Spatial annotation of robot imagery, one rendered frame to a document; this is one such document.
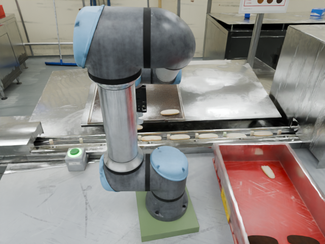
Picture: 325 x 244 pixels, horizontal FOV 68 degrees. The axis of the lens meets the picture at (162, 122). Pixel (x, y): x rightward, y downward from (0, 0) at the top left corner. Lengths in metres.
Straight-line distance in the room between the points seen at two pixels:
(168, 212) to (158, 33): 0.57
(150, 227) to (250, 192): 0.42
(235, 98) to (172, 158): 0.81
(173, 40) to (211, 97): 0.98
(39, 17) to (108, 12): 4.58
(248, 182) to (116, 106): 0.69
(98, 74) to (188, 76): 1.12
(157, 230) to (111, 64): 0.57
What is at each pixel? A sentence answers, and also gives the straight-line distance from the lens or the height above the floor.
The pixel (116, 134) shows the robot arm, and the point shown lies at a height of 1.22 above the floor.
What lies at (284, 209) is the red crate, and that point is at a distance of 1.03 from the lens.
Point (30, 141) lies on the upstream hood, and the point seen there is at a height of 0.90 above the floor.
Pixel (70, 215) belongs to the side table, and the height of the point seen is 0.82.
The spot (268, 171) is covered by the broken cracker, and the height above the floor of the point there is 0.83.
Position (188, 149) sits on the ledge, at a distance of 1.13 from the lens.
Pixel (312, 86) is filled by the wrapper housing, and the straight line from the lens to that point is 1.25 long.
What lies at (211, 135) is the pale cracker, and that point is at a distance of 1.21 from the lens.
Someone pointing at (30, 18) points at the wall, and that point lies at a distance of 5.11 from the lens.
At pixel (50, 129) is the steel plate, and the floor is 0.82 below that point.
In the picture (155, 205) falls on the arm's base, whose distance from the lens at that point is 0.83.
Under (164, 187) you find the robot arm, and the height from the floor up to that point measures 1.02.
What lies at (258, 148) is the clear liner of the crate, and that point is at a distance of 1.13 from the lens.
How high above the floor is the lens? 1.58
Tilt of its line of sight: 34 degrees down
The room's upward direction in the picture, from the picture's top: straight up
